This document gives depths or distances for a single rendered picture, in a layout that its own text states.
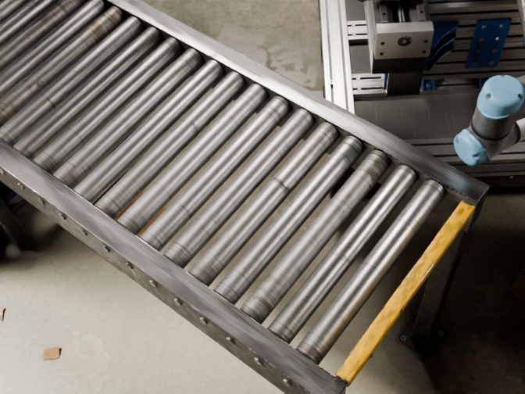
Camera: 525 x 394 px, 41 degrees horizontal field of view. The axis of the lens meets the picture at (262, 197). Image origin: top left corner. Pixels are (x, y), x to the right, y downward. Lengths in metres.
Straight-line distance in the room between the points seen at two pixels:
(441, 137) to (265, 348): 1.19
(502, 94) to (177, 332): 1.26
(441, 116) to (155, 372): 1.19
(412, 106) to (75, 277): 1.22
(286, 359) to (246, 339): 0.08
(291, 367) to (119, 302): 1.09
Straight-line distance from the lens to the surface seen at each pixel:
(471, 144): 1.41
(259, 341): 1.27
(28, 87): 1.73
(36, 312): 2.33
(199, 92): 1.62
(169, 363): 2.15
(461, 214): 1.39
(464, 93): 2.39
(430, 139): 2.23
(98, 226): 1.44
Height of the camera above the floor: 1.99
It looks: 57 degrees down
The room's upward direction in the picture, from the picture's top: 8 degrees counter-clockwise
